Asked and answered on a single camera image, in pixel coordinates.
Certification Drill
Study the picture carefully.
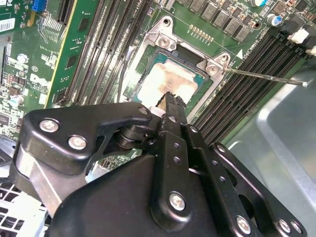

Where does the silver CPU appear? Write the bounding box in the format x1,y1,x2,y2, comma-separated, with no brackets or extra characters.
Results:
123,53,211,109

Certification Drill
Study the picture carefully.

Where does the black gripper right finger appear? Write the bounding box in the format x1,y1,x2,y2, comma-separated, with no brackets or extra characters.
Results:
172,95,308,237

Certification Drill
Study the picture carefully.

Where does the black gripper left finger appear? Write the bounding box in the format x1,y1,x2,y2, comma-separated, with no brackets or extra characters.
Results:
9,91,194,226

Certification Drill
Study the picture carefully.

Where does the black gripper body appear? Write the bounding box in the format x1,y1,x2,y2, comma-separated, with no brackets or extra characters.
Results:
46,154,232,237

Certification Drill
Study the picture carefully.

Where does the thin metal locking lever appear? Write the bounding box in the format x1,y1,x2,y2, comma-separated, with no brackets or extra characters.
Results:
221,70,309,87
117,45,133,103

